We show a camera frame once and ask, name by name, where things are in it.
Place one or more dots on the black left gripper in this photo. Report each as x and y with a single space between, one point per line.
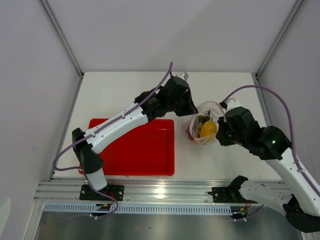
190 108

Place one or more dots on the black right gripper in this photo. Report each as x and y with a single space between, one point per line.
223 124

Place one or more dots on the clear zip top bag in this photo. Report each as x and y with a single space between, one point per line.
192 126

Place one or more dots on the yellow lemon fruit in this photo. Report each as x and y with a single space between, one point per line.
208 129

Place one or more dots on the longan bunch with leaves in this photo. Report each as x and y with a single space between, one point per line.
202 119

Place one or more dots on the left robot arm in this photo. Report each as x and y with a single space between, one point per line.
87 145

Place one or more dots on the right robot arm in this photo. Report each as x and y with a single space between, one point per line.
301 206

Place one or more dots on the red plastic tray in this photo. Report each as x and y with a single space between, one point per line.
148 150

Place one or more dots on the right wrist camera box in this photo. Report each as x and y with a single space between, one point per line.
230 104

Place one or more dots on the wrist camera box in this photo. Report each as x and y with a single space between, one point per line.
230 104
183 75

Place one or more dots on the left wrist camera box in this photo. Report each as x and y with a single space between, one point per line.
183 75

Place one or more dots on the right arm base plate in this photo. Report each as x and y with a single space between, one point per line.
226 195

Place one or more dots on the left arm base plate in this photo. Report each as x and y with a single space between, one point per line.
114 191

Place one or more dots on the white slotted cable duct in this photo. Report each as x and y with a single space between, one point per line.
130 208

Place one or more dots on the aluminium frame rail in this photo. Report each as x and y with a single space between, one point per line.
136 191

